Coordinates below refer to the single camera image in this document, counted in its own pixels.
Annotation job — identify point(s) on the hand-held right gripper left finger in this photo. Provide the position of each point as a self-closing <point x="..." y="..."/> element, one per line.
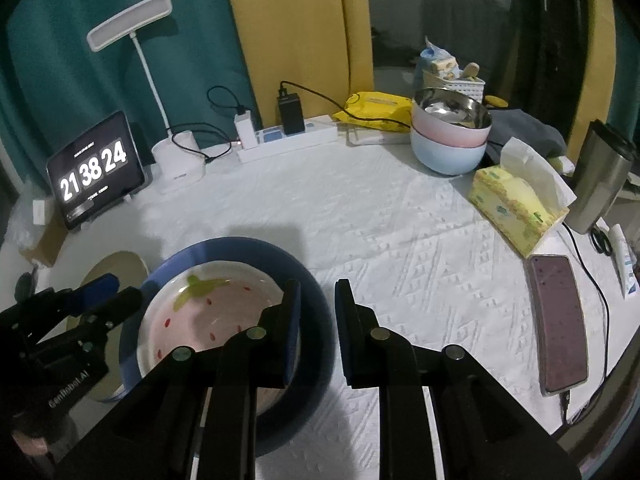
<point x="291" y="332"/>

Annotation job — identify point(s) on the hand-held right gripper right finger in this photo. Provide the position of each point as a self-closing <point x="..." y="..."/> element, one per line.
<point x="345" y="332"/>

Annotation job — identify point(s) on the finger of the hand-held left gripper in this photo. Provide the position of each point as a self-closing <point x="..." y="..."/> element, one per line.
<point x="120" y="302"/>
<point x="97" y="284"/>

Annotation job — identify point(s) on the strawberry print white bowl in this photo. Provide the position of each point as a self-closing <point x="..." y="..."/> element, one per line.
<point x="220" y="305"/>

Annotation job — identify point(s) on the large blue bowl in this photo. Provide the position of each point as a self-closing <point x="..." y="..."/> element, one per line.
<point x="240" y="250"/>

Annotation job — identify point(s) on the cardboard box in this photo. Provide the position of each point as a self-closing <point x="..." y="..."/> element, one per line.
<point x="47" y="245"/>

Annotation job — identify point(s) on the black round device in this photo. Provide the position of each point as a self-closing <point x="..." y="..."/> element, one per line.
<point x="24" y="286"/>

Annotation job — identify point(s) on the tablet with clock display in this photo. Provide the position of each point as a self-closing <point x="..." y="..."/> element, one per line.
<point x="95" y="165"/>

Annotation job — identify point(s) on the white textured tablecloth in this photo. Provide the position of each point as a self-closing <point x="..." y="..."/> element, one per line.
<point x="400" y="220"/>

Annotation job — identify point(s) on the white wipes pack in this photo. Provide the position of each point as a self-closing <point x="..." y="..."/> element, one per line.
<point x="375" y="137"/>

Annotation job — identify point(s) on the white power strip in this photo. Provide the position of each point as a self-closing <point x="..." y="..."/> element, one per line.
<point x="315" y="132"/>

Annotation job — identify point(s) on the light blue bowl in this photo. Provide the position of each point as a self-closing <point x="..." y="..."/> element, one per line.
<point x="445" y="157"/>

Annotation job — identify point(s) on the white charger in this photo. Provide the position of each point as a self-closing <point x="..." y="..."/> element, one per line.
<point x="245" y="130"/>

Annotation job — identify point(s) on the yellow tissue box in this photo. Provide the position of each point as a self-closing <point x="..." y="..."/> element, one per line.
<point x="510" y="205"/>

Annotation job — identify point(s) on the smartphone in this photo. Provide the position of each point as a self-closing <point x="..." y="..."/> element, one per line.
<point x="557" y="325"/>

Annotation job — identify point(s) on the black charger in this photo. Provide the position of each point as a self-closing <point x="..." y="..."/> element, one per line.
<point x="291" y="115"/>

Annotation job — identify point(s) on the pink bowl with steel inside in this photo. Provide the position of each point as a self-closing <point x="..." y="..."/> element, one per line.
<point x="440" y="132"/>

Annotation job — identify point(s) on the yellow wet wipes pack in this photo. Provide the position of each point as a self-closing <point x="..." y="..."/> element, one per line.
<point x="375" y="107"/>

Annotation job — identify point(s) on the teal curtain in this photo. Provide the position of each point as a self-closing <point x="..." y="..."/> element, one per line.
<point x="60" y="60"/>

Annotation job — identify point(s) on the white desk lamp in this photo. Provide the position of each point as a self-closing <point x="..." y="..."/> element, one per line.
<point x="130" y="20"/>

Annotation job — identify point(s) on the black scissors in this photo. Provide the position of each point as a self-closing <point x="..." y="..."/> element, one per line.
<point x="600" y="245"/>

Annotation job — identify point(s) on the white basket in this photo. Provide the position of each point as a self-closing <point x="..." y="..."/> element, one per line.
<point x="475" y="91"/>

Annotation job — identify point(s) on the grey cloth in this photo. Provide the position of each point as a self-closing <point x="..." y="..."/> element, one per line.
<point x="530" y="130"/>

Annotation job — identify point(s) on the white tube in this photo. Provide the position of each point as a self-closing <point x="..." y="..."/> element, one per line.
<point x="625" y="265"/>

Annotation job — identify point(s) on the wooden utensil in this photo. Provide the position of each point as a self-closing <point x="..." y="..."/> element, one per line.
<point x="471" y="70"/>

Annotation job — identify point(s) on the steel tumbler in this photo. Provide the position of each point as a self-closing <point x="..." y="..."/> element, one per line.
<point x="595" y="180"/>

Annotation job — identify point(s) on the yellow curtain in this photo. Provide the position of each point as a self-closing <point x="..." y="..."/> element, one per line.
<point x="300" y="35"/>

